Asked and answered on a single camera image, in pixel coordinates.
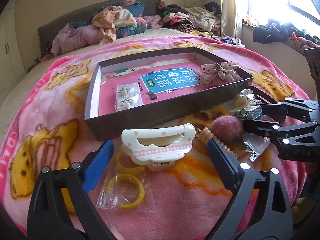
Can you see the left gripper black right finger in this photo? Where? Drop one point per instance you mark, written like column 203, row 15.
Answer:
column 225, row 164

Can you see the orange white patterned cloth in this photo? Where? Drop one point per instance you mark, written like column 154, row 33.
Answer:
column 109, row 20

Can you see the pile of mixed clothes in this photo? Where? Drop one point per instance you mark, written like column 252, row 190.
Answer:
column 190, row 18

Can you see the dark blue floral quilt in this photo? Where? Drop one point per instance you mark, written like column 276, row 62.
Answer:
column 135, row 7

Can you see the dark jacket on windowsill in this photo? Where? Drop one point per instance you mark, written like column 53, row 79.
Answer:
column 274, row 31

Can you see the pink fuzzy pompom clip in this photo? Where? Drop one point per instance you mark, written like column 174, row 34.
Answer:
column 227, row 128

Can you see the floral laundry bag with clothes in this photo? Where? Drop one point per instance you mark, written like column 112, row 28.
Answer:
column 229, row 40

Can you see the dark shallow cardboard tray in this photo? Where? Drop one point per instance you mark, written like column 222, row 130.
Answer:
column 111, row 125

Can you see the cream bow clip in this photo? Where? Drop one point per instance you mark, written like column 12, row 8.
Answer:
column 246, row 106

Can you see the grey upholstered headboard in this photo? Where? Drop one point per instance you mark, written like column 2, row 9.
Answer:
column 48, row 32

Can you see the pink knitted garment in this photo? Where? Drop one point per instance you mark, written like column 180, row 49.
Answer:
column 153, row 21

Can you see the pink bundled quilt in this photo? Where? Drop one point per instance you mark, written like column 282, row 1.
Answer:
column 73, row 36

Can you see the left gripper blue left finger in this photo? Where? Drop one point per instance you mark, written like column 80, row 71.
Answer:
column 98, row 165

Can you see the window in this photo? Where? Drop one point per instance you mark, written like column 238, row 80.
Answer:
column 303, row 14

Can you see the pink cartoon fleece blanket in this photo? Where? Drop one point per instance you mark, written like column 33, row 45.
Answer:
column 184, row 201

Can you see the dotted sheer bow hair clip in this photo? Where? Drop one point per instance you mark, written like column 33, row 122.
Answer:
column 215, row 73

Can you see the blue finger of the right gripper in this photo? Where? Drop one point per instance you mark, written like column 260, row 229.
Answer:
column 261, row 128

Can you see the cream built-in wardrobe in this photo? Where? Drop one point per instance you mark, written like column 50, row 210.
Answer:
column 12, row 69

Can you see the cream curtain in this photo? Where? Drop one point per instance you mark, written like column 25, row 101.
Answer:
column 233, row 13

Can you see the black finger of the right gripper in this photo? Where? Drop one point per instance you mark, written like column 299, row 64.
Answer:
column 274, row 111

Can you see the white pink hair claw clip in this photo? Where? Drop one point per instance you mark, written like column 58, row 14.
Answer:
column 158, row 148

